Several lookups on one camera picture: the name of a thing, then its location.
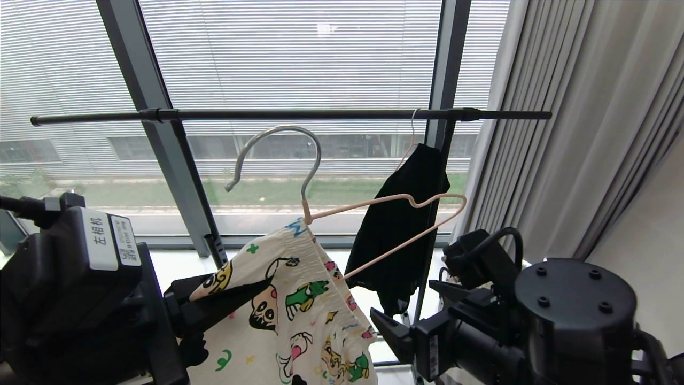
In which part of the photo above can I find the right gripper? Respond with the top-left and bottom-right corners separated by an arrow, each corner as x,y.
369,280 -> 528,385

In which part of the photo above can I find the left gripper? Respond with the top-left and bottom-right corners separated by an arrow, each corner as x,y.
134,245 -> 274,385

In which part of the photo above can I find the black garment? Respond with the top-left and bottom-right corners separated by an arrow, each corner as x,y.
344,143 -> 452,317

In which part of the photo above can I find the cream printed garment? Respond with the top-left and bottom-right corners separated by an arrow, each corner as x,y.
187,216 -> 379,385

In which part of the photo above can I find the pink clothes hanger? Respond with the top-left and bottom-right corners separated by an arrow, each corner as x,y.
224,125 -> 468,282
394,109 -> 423,172

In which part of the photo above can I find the black clothes rack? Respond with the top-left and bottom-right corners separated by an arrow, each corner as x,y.
30,107 -> 553,385

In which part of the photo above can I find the window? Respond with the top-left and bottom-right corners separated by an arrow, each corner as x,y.
0,0 -> 511,252

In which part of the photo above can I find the beige curtain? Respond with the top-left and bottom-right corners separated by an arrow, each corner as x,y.
452,0 -> 684,265

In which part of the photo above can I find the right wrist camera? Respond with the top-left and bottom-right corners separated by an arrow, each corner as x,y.
442,229 -> 522,301

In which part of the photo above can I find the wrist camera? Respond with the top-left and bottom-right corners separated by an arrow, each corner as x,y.
442,229 -> 522,301
0,206 -> 145,353

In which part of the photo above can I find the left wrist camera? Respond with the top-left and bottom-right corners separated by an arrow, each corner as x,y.
0,206 -> 145,353

